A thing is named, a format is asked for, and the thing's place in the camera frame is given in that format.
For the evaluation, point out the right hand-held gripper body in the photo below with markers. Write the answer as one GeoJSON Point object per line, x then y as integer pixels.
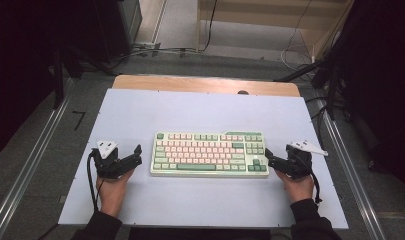
{"type": "Point", "coordinates": [298, 165]}

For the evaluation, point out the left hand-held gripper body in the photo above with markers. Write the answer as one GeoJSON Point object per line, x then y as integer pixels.
{"type": "Point", "coordinates": [106, 165]}

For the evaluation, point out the green and cream keyboard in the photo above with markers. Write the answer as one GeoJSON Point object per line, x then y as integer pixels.
{"type": "Point", "coordinates": [210, 167]}

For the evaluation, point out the person's right hand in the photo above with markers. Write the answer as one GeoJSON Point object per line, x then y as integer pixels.
{"type": "Point", "coordinates": [298, 190]}

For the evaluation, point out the person's left hand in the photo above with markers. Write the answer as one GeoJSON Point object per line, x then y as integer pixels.
{"type": "Point", "coordinates": [111, 193]}

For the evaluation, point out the dark round table grommet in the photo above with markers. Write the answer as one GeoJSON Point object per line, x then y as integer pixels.
{"type": "Point", "coordinates": [243, 92]}

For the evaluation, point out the white table cover sheet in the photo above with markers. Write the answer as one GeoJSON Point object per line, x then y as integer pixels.
{"type": "Point", "coordinates": [206, 110]}

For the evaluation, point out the wooden table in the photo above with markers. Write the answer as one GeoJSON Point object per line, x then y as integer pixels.
{"type": "Point", "coordinates": [190, 84]}

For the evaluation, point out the black tripod stand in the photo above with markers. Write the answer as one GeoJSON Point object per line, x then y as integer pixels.
{"type": "Point", "coordinates": [330, 86]}

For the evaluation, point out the black metal stand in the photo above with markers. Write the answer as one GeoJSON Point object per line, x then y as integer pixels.
{"type": "Point", "coordinates": [58, 83]}

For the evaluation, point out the person's dark clothed torso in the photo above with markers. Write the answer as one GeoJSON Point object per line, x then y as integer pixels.
{"type": "Point", "coordinates": [196, 234]}

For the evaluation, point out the dark cabinet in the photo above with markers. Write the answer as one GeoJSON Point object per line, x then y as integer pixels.
{"type": "Point", "coordinates": [120, 26]}

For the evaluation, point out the dark curtain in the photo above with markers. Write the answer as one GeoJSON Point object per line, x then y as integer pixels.
{"type": "Point", "coordinates": [383, 73]}
{"type": "Point", "coordinates": [16, 66]}

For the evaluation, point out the light wooden shelf unit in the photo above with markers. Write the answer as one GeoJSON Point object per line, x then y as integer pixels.
{"type": "Point", "coordinates": [256, 13]}

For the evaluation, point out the small grey floor bracket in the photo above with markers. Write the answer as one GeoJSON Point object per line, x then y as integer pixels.
{"type": "Point", "coordinates": [62, 199]}

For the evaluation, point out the aluminium floor rail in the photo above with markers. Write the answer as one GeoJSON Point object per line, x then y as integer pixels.
{"type": "Point", "coordinates": [26, 176]}
{"type": "Point", "coordinates": [353, 180]}

